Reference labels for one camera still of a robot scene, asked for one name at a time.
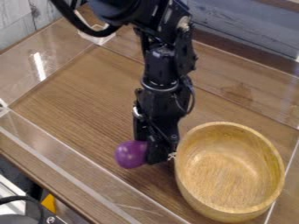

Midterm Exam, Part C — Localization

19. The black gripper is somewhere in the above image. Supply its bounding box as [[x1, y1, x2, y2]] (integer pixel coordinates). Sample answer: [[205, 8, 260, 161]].
[[133, 78, 194, 165]]

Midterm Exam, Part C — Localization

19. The purple toy eggplant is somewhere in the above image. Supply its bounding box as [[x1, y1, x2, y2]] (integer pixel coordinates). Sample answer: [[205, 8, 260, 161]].
[[113, 140, 181, 170]]

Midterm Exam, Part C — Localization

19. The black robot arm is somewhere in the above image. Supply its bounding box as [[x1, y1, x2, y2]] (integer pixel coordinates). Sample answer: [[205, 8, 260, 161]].
[[50, 0, 197, 169]]

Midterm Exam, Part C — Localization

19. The brown wooden bowl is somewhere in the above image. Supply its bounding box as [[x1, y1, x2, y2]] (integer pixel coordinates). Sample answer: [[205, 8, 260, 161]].
[[173, 122, 285, 223]]

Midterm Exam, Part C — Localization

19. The clear acrylic tray wall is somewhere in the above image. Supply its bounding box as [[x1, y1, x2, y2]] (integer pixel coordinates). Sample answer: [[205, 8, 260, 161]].
[[0, 20, 299, 224]]

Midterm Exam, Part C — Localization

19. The clear acrylic corner bracket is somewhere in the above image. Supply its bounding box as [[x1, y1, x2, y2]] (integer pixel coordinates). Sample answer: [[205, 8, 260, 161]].
[[73, 10, 117, 46]]

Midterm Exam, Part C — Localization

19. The black cable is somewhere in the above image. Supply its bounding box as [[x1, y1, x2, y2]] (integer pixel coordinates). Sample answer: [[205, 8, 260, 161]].
[[0, 195, 45, 224]]

